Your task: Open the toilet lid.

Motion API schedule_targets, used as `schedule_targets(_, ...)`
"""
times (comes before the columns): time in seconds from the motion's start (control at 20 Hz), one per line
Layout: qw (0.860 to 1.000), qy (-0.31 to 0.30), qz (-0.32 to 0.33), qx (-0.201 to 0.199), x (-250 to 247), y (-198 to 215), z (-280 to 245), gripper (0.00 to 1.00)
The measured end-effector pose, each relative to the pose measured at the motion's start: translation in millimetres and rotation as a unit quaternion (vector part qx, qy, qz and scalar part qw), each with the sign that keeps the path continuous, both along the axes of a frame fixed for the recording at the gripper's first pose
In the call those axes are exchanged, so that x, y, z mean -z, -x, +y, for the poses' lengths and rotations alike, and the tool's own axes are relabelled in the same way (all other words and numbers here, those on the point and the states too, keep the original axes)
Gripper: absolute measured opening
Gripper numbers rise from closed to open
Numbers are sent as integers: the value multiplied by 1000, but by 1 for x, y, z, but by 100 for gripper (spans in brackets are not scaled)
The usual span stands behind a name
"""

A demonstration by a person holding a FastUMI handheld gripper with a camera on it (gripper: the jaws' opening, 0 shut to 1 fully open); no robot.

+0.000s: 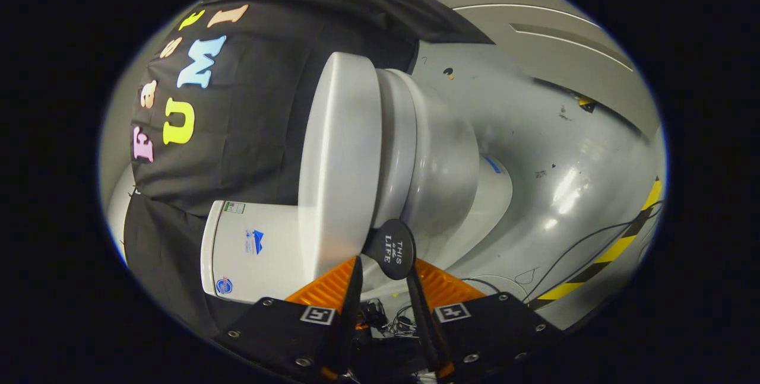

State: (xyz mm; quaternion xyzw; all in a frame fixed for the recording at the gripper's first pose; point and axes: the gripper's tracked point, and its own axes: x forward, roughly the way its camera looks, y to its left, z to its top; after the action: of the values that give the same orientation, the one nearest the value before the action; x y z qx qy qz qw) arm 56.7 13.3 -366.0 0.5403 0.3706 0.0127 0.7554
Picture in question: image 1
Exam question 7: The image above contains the black backdrop cloth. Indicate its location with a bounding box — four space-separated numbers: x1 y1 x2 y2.
123 0 493 337

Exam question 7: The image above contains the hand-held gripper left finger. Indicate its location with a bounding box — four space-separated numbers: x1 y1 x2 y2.
214 255 364 382

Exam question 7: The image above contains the black round lid handle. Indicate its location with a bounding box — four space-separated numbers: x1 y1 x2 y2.
363 219 417 281

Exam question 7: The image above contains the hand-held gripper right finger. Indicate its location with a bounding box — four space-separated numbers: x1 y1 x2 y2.
406 258 565 380

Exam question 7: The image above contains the white cabinet with recessed handles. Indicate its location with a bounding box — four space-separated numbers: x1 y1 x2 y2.
324 0 663 139

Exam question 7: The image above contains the orange black wire bundle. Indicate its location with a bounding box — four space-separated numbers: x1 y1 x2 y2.
361 298 417 338

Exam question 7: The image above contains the white toilet bowl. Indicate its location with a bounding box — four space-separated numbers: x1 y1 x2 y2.
401 72 514 281

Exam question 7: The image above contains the white toilet lid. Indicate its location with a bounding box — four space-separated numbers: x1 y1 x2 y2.
297 52 384 279

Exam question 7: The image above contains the white toilet seat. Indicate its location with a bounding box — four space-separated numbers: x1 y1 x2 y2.
371 68 420 231

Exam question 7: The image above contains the yellow black hazard tape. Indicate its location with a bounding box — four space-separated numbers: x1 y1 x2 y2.
528 176 664 311

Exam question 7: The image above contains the thin black floor cable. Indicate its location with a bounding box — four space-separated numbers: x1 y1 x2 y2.
463 201 663 304

